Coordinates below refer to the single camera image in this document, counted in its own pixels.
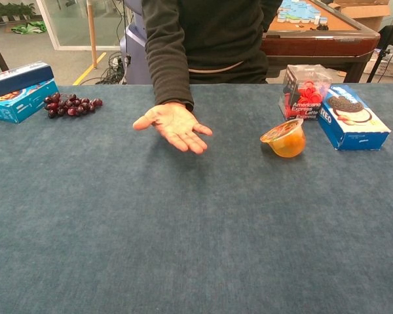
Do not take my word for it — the person's bare right hand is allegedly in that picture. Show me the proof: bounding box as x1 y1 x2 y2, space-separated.
132 103 214 155

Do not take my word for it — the orange jelly cup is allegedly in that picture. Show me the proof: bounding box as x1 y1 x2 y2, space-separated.
259 118 307 158

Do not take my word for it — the person's black sleeved right forearm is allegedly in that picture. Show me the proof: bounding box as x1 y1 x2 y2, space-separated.
145 0 195 112

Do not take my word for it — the grey blue machine base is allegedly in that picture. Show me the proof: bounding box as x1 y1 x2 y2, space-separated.
119 0 153 85

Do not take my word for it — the bunch of red grapes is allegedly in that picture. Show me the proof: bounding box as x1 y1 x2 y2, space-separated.
43 92 103 119

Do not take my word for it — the person's black sweater torso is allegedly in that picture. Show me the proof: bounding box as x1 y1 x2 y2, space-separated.
141 0 282 84

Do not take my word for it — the blue felt tablecloth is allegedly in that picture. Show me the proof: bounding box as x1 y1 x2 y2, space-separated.
0 84 393 314

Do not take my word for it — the light wooden pole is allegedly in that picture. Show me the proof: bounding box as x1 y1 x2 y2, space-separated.
86 0 98 69

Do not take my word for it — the clear red coffee capsule box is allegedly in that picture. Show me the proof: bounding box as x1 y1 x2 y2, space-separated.
278 64 333 122

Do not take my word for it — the white framed glass partition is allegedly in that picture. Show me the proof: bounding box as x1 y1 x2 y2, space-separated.
35 0 128 52

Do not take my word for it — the light blue snack box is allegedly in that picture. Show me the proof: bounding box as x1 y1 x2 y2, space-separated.
0 78 60 124

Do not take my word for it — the dark blue long box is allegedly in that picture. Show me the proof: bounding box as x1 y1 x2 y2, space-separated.
0 61 55 98

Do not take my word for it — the blue map puzzle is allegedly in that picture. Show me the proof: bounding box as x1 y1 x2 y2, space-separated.
278 0 322 24

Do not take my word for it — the dark wooden framed table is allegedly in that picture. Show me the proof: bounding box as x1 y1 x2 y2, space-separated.
261 0 381 84

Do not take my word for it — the green cloth heap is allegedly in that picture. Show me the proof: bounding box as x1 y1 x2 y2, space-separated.
10 21 48 35

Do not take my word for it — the blue Oreo cookie box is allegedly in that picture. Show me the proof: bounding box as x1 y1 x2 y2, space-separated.
316 84 392 152

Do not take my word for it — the row of potted plants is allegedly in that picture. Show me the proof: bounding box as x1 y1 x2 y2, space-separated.
0 2 36 24

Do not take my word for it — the white plastic basket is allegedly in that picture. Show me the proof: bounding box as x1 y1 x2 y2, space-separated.
363 48 393 78

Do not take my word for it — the brown cardboard box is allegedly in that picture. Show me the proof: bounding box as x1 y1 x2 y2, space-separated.
333 0 393 32

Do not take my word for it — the black tripod stand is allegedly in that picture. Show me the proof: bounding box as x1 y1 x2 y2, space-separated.
366 0 393 83

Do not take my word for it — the tangle of black cables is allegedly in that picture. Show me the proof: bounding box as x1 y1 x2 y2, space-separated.
94 52 132 85

